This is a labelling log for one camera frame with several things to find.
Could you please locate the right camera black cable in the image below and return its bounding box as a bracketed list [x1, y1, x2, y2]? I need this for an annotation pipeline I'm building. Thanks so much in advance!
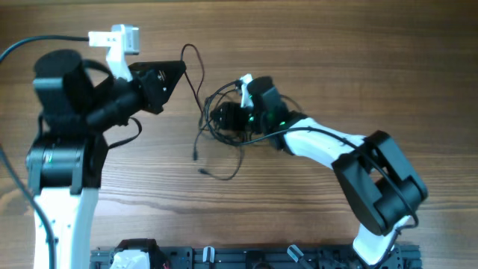
[203, 78, 420, 262]

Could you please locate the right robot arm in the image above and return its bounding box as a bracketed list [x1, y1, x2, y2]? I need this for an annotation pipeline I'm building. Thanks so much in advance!
[202, 75, 429, 268]

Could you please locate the left camera black cable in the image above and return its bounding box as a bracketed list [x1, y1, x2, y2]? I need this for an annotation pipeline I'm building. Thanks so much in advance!
[0, 34, 90, 269]

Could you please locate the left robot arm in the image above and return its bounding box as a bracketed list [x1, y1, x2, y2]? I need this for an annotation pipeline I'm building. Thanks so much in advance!
[25, 49, 186, 268]

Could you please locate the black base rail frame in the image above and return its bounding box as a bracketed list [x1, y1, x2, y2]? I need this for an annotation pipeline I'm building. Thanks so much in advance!
[89, 244, 423, 269]

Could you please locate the camera black cable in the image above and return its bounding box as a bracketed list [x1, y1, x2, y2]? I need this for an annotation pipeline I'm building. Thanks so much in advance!
[203, 78, 420, 262]
[0, 34, 90, 269]

